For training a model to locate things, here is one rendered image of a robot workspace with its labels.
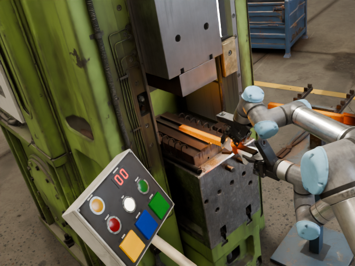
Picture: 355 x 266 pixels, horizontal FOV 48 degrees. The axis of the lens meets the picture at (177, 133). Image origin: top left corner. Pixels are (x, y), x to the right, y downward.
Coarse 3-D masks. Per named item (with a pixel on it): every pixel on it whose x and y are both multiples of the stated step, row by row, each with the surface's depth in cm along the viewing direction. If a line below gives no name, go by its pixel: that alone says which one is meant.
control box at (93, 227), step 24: (120, 168) 137; (144, 168) 146; (96, 192) 126; (120, 192) 134; (144, 192) 141; (72, 216) 121; (96, 216) 123; (120, 216) 130; (96, 240) 123; (120, 240) 126; (144, 240) 133; (120, 264) 124
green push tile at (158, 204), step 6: (156, 192) 145; (156, 198) 143; (162, 198) 146; (150, 204) 140; (156, 204) 142; (162, 204) 144; (168, 204) 147; (156, 210) 141; (162, 210) 143; (162, 216) 142
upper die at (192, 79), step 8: (200, 64) 159; (208, 64) 162; (184, 72) 155; (192, 72) 157; (200, 72) 160; (208, 72) 163; (216, 72) 166; (152, 80) 169; (160, 80) 165; (168, 80) 160; (176, 80) 156; (184, 80) 156; (192, 80) 159; (200, 80) 161; (208, 80) 165; (160, 88) 168; (168, 88) 163; (176, 88) 158; (184, 88) 157; (192, 88) 160
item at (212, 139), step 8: (184, 128) 189; (192, 128) 187; (200, 136) 181; (208, 136) 178; (216, 136) 176; (216, 144) 174; (232, 144) 167; (240, 144) 165; (248, 152) 159; (256, 152) 159
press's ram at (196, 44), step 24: (144, 0) 140; (168, 0) 139; (192, 0) 147; (216, 0) 154; (144, 24) 146; (168, 24) 142; (192, 24) 150; (216, 24) 158; (144, 48) 154; (168, 48) 146; (192, 48) 153; (216, 48) 162; (168, 72) 149
